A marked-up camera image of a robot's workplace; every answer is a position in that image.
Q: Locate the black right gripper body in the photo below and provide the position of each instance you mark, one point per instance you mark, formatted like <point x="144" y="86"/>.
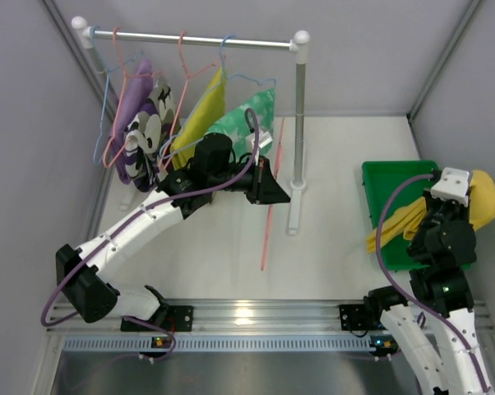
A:
<point x="433" y="215"/>

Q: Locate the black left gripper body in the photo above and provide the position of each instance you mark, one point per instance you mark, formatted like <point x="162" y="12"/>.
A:
<point x="256" y="183"/>

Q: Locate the pink hanger of yellow trousers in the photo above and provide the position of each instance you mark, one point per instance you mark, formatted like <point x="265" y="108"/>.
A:
<point x="267" y="234"/>

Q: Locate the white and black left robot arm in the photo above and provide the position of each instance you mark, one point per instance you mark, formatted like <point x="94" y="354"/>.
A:
<point x="85" y="273"/>

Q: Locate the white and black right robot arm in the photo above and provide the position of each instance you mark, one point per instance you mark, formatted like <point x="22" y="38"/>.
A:
<point x="434" y="324"/>

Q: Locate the green tie-dye trousers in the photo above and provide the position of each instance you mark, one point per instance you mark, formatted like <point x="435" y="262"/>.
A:
<point x="234" y="124"/>

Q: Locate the olive yellow trousers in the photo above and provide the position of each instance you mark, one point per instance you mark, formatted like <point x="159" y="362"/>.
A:
<point x="209" y="109"/>

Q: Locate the pink hanger of olive trousers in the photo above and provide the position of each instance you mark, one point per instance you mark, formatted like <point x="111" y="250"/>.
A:
<point x="188" y="76"/>

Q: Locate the camouflage trousers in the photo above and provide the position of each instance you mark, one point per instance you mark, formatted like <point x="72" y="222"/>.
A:
<point x="146" y="134"/>

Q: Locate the blue hanger of green trousers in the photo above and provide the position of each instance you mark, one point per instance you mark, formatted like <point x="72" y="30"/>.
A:
<point x="245" y="147"/>

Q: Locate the purple trousers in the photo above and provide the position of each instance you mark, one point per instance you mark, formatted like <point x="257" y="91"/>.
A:
<point x="135" y="94"/>

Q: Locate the pink hanger of purple trousers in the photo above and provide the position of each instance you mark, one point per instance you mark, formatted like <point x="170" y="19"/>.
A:
<point x="122" y="90"/>

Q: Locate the empty light blue hanger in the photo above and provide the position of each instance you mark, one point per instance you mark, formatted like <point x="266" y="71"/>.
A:
<point x="104" y="73"/>

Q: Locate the green plastic bin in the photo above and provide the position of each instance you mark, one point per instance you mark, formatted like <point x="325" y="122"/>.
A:
<point x="395" y="257"/>

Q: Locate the silver clothes rack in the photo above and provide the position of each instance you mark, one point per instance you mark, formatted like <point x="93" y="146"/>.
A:
<point x="298" y="46"/>

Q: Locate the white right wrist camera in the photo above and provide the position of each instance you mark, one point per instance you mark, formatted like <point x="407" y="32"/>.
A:
<point x="453" y="184"/>

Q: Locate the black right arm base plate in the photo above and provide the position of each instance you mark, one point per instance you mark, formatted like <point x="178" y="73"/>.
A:
<point x="359" y="317"/>

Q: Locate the aluminium mounting rail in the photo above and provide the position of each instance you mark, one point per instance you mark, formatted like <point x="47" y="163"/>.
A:
<point x="227" y="326"/>

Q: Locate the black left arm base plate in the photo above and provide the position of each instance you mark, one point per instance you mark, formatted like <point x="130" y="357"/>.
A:
<point x="171" y="318"/>

